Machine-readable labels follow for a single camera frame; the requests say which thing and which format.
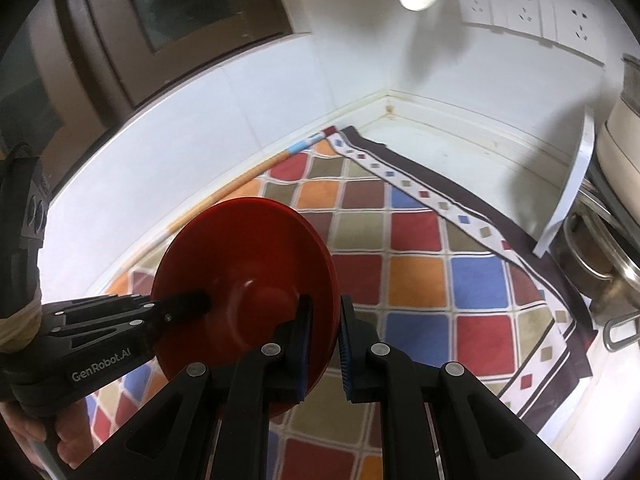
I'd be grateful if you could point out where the red black bowl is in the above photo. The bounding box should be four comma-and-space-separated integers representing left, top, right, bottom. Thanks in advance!
151, 197, 341, 387

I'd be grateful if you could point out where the person left hand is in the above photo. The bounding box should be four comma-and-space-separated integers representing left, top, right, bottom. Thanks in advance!
2, 398, 97, 470

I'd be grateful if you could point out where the colourful diamond pattern mat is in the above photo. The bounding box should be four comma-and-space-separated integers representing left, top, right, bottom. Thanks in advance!
87, 128, 596, 479

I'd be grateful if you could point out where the steel pot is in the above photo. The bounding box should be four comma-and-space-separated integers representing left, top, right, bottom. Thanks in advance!
562, 204, 639, 352

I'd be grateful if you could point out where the dark brown window frame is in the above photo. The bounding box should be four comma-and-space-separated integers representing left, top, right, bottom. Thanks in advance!
1, 0, 291, 185

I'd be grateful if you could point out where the white wall socket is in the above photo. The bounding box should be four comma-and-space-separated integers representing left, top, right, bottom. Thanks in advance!
459, 0, 606, 65

